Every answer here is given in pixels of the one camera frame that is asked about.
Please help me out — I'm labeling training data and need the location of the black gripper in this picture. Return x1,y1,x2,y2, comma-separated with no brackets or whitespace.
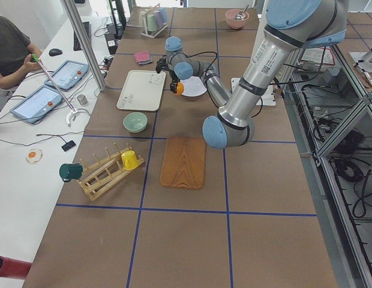
155,57,180,95

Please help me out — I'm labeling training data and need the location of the orange fruit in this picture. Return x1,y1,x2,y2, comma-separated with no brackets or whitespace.
174,82,184,95

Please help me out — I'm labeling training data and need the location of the white round plate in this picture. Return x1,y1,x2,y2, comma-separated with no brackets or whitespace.
181,76,207,97

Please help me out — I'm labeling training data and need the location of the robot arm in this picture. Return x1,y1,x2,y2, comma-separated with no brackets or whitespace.
156,1,349,149

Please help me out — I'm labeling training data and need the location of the cream bear tray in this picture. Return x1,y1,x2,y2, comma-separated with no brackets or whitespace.
116,70,166,112

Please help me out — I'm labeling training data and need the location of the pink and grey cloth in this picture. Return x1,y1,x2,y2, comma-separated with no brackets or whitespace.
134,51,153,66

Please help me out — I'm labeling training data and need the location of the green bowl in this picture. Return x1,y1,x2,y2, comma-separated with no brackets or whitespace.
122,112,148,133

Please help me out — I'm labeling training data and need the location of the white cup rack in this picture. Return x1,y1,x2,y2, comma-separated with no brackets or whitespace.
139,4,168,38

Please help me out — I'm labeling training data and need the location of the purple pastel cup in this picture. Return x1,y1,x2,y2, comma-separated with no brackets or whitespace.
153,10,163,27

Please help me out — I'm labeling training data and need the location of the green pastel cup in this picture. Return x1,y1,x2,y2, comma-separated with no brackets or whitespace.
147,14,158,32

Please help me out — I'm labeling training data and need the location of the blue pastel cup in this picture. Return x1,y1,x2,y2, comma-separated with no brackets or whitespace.
158,7,168,23

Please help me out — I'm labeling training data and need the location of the wooden cutting board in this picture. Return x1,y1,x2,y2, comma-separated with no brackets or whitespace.
160,136,206,190

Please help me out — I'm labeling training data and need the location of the pink bowl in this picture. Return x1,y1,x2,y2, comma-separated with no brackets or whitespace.
225,9,250,29

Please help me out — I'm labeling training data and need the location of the yellow cup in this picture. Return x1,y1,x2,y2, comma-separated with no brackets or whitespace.
121,150,139,170

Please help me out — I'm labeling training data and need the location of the metal scoop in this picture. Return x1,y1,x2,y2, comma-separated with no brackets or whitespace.
233,5,249,20

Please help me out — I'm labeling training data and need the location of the upper teach pendant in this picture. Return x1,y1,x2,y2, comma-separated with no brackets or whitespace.
51,60,89,92

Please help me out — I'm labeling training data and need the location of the teach pendant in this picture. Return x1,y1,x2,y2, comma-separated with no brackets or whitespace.
10,86,63,124
51,60,89,92

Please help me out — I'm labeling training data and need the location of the small black device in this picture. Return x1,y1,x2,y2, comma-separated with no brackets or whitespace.
61,140,76,152

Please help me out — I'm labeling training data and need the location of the wooden dish rack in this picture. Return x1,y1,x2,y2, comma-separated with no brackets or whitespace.
77,143,144,201

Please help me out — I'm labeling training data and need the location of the black computer mouse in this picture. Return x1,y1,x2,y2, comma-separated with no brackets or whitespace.
49,48,63,57

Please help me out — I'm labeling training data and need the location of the dark green cup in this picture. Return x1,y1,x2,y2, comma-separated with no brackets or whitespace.
59,163,83,182

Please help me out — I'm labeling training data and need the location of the lower teach pendant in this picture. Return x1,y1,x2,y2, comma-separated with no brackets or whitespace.
10,86,63,124

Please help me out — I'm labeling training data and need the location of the fried egg toy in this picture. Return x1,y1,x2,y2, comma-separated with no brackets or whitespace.
26,149,43,164

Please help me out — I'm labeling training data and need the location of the seated person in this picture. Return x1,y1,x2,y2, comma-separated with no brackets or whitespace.
0,15,43,91

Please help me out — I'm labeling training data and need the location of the red cylinder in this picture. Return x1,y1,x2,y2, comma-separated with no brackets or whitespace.
0,256,32,280

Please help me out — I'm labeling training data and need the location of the aluminium frame post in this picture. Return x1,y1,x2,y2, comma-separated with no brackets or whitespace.
61,0,106,92

